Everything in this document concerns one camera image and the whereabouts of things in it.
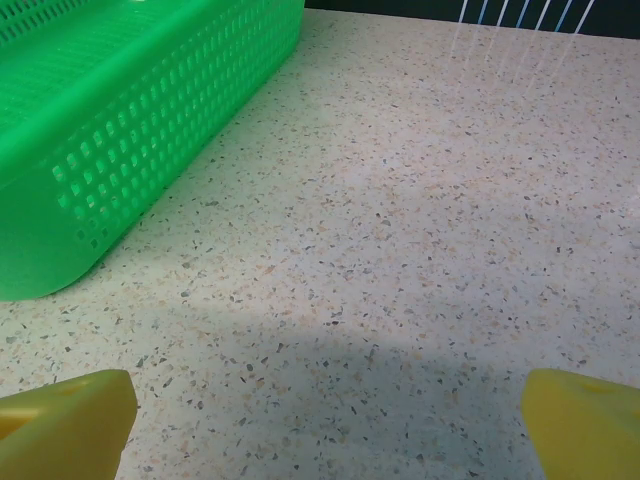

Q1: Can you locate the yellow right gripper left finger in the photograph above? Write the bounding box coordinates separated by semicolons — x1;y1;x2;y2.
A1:
0;369;138;480

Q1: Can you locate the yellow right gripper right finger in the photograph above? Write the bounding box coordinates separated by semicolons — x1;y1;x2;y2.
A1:
520;368;640;480

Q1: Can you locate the green plastic mesh basket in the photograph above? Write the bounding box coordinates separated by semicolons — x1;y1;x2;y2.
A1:
0;0;306;302

